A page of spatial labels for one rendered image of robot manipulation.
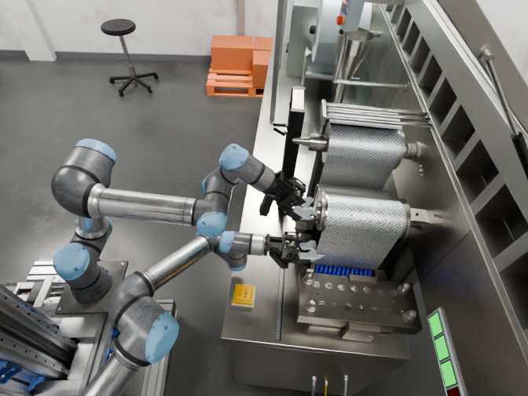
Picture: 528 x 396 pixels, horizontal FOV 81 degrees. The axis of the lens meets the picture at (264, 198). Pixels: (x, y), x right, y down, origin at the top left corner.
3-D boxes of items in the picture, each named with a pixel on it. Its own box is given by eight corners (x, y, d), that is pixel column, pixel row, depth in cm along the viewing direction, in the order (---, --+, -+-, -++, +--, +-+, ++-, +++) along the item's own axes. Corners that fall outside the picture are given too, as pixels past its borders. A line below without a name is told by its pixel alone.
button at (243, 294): (236, 286, 120) (236, 283, 118) (254, 287, 120) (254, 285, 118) (232, 303, 116) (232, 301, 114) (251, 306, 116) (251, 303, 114)
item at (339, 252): (311, 262, 115) (320, 235, 101) (375, 269, 114) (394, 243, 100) (311, 264, 114) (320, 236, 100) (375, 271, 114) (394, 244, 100)
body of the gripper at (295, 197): (307, 203, 92) (278, 183, 86) (287, 215, 97) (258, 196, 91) (307, 185, 97) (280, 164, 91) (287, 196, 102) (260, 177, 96)
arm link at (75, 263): (60, 287, 115) (42, 270, 105) (76, 255, 124) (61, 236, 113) (92, 290, 115) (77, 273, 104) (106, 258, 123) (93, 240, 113)
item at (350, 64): (313, 141, 178) (334, 39, 135) (337, 144, 178) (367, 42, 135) (313, 158, 169) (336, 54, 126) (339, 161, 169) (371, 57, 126)
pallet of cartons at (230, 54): (292, 67, 417) (295, 37, 386) (298, 99, 369) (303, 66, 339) (211, 66, 411) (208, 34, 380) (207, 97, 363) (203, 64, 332)
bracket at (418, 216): (405, 210, 100) (408, 207, 98) (423, 212, 100) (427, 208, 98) (408, 223, 97) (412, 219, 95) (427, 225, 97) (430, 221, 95)
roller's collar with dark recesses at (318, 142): (307, 142, 115) (310, 128, 110) (324, 144, 115) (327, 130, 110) (307, 154, 111) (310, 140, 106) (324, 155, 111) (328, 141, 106)
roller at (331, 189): (313, 197, 123) (318, 176, 114) (377, 204, 122) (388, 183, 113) (313, 222, 115) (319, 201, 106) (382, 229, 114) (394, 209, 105)
